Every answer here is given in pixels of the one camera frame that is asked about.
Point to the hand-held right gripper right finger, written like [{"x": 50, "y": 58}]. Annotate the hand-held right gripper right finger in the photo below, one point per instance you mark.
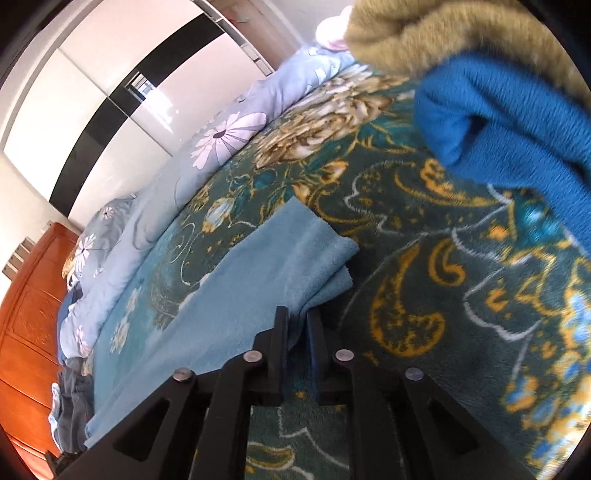
[{"x": 316, "y": 346}]

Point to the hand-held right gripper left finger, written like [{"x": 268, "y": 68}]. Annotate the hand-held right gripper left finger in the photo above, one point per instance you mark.
[{"x": 280, "y": 337}]

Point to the light blue fleece pants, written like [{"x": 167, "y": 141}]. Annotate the light blue fleece pants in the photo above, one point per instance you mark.
[{"x": 258, "y": 286}]

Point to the pile of grey clothes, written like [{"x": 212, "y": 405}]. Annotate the pile of grey clothes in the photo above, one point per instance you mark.
[{"x": 74, "y": 406}]

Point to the teal floral bed blanket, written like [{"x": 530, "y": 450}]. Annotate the teal floral bed blanket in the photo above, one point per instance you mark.
[{"x": 415, "y": 277}]

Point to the light blue floral quilt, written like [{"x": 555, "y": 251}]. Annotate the light blue floral quilt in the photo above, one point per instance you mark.
[{"x": 152, "y": 217}]

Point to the light blue floral pillow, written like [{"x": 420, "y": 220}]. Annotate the light blue floral pillow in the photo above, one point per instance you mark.
[{"x": 99, "y": 235}]

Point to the dark blue cloth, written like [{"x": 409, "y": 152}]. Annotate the dark blue cloth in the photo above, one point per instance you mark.
[{"x": 67, "y": 307}]

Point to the orange wooden headboard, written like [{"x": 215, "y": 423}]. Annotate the orange wooden headboard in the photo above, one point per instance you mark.
[{"x": 32, "y": 332}]

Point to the white wardrobe with black stripe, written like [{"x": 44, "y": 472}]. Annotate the white wardrobe with black stripe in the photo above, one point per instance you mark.
[{"x": 115, "y": 101}]

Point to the blue fleece garment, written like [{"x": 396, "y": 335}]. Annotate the blue fleece garment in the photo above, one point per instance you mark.
[{"x": 508, "y": 120}]

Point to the pink blanket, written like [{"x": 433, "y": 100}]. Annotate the pink blanket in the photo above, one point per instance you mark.
[{"x": 334, "y": 32}]

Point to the tan fuzzy garment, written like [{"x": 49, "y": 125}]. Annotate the tan fuzzy garment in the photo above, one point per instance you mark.
[{"x": 461, "y": 32}]

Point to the grey wall switch panels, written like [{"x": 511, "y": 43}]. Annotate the grey wall switch panels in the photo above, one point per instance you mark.
[{"x": 18, "y": 256}]

